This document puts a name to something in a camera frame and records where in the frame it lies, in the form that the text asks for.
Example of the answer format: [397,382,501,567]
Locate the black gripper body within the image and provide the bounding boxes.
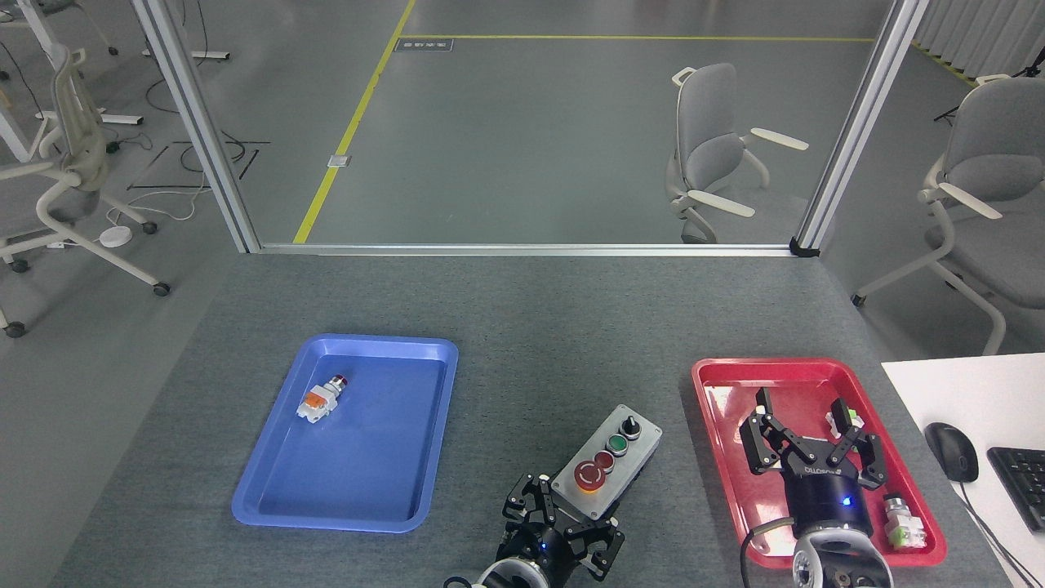
[780,456,877,541]
[506,523,590,588]

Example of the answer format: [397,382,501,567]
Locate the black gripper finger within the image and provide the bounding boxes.
[820,397,887,492]
[562,513,626,583]
[740,387,807,477]
[501,473,564,541]

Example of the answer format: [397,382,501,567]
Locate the grey control box with buttons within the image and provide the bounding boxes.
[549,404,663,523]

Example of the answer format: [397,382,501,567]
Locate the red push button orange block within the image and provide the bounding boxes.
[296,376,350,424]

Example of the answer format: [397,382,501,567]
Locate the red plastic tray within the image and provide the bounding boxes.
[691,357,948,569]

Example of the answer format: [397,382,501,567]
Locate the black computer mouse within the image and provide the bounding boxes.
[924,421,980,483]

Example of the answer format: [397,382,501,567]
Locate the white desk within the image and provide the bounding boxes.
[880,353,1045,588]

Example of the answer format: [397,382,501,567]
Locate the black keyboard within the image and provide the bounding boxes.
[986,446,1045,533]

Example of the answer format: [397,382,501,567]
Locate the blue plastic tray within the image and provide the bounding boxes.
[232,333,460,535]

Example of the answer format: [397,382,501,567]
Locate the grey office chair white arms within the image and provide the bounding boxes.
[851,73,1045,357]
[665,63,811,245]

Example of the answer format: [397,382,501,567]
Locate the black tripod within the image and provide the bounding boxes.
[933,57,1045,123]

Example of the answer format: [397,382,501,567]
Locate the white curtain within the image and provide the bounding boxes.
[913,0,1045,81]

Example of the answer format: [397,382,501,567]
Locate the white mesh office chair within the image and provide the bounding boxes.
[0,45,172,339]

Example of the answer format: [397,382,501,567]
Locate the green push button switch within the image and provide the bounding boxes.
[883,496,929,550]
[825,406,865,438]

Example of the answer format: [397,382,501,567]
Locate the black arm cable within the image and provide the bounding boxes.
[739,517,798,588]

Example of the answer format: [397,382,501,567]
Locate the black mouse cable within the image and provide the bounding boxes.
[955,480,1042,588]

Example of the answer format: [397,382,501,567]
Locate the silver aluminium rail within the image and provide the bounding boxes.
[257,243,797,259]

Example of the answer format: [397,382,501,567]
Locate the silver aluminium post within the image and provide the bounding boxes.
[794,0,932,254]
[131,0,262,254]

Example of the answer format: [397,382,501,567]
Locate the white floor cable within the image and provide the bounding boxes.
[106,186,211,231]

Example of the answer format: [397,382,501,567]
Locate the black floor cable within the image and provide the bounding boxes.
[145,73,250,174]

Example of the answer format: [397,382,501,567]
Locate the white desk frame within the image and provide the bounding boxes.
[0,0,231,164]

